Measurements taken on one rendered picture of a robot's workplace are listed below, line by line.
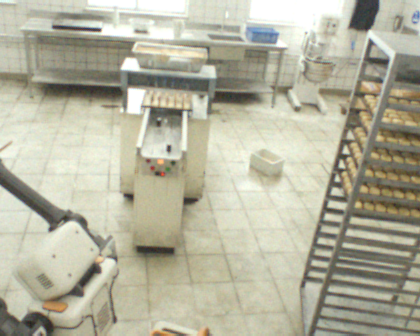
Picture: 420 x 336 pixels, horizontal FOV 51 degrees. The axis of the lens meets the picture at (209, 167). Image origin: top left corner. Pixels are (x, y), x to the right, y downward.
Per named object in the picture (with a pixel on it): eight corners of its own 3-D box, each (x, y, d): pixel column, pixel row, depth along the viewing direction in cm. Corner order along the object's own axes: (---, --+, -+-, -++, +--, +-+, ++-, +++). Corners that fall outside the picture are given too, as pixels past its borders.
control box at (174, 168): (142, 172, 293) (142, 154, 287) (178, 175, 295) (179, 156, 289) (141, 175, 290) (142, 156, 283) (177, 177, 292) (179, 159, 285)
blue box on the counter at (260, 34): (251, 41, 600) (252, 31, 594) (244, 36, 626) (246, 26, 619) (278, 43, 610) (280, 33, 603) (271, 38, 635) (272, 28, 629)
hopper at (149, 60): (136, 59, 356) (136, 42, 350) (204, 65, 361) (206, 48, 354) (131, 69, 331) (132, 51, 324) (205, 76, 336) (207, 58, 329)
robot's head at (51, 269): (106, 250, 142) (76, 215, 139) (70, 294, 124) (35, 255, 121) (78, 265, 149) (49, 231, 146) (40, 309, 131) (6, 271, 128)
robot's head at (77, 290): (107, 286, 143) (103, 261, 139) (88, 313, 133) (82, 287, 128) (87, 283, 145) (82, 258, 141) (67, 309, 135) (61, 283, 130)
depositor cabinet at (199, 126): (135, 139, 497) (137, 66, 457) (198, 144, 503) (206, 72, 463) (119, 201, 385) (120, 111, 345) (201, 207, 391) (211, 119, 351)
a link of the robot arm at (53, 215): (-30, 160, 152) (-7, 146, 159) (-34, 183, 160) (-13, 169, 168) (74, 239, 153) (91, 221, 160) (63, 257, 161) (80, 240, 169)
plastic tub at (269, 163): (248, 165, 470) (250, 152, 462) (261, 160, 484) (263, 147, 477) (269, 177, 452) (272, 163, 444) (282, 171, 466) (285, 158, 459)
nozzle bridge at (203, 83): (125, 97, 374) (126, 57, 357) (210, 104, 380) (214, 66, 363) (120, 111, 345) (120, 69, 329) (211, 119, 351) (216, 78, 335)
